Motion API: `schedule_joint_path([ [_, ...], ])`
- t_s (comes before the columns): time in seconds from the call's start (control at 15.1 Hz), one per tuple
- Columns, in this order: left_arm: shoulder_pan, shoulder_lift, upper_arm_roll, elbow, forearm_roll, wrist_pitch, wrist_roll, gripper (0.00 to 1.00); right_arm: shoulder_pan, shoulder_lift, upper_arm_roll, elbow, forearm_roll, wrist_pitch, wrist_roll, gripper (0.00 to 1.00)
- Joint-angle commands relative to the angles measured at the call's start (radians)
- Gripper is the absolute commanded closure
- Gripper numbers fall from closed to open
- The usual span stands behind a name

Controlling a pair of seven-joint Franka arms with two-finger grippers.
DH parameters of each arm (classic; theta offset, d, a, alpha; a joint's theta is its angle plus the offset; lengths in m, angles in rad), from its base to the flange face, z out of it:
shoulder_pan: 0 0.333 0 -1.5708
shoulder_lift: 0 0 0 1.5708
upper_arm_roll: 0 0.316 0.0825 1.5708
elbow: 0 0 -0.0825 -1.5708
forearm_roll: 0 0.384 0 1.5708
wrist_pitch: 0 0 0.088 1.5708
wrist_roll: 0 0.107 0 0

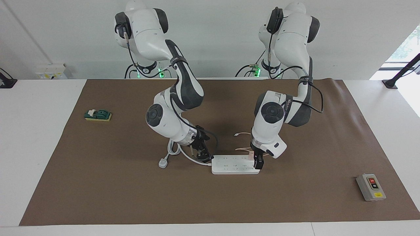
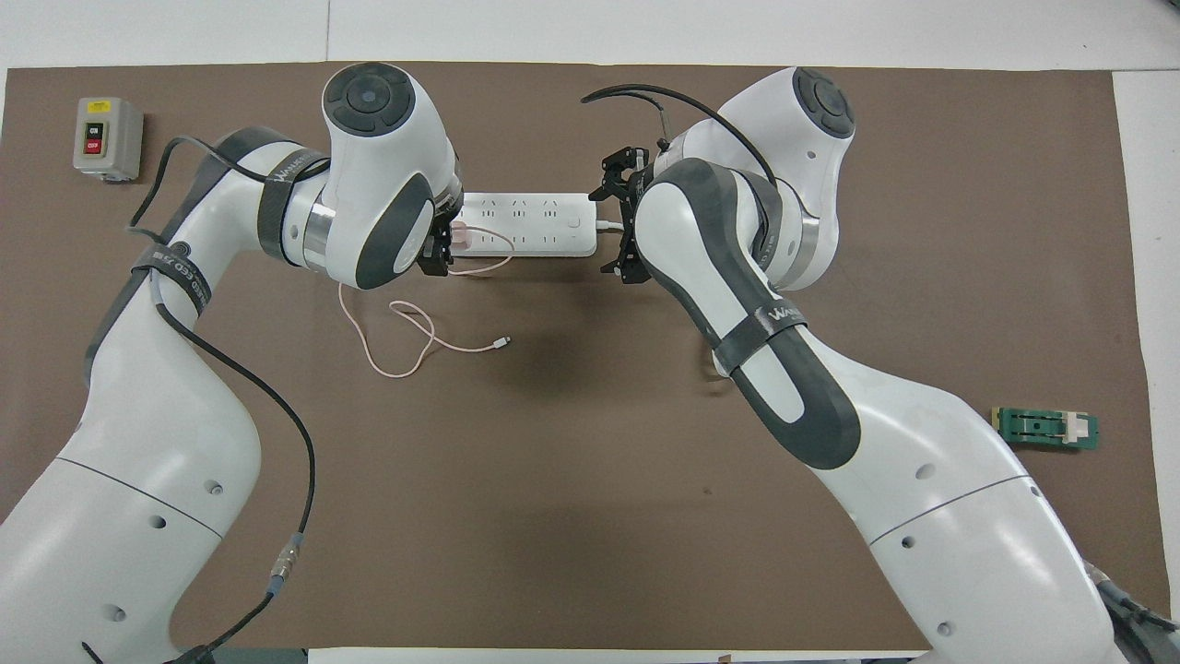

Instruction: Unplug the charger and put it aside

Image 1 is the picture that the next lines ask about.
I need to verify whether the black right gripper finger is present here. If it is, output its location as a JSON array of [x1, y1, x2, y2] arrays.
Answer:
[[197, 148, 214, 163], [196, 125, 210, 140]]

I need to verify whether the pink charging cable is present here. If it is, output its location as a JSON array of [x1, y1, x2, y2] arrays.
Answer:
[[234, 132, 271, 156]]

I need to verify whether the brown table mat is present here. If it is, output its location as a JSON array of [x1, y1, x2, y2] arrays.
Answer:
[[19, 79, 420, 226]]

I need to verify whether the grey push button box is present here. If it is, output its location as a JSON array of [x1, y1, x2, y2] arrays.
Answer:
[[356, 174, 387, 202]]

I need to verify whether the black desk clamp stand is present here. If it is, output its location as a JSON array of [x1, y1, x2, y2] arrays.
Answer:
[[0, 68, 18, 89], [382, 53, 420, 89]]

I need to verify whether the white power cord with plug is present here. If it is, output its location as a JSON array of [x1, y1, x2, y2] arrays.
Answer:
[[158, 139, 213, 169]]

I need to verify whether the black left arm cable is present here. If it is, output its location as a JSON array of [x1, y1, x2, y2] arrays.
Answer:
[[266, 8, 325, 114]]

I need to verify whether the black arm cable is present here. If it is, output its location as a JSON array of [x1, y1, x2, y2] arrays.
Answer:
[[115, 24, 219, 163], [266, 8, 325, 114]]

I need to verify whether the green switch on yellow base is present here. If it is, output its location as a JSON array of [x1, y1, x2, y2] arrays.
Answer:
[[84, 109, 112, 122]]

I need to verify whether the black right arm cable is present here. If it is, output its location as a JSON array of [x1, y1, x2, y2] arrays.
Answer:
[[115, 24, 219, 163]]

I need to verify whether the white wall socket box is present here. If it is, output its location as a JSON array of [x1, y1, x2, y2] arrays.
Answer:
[[35, 64, 68, 80]]

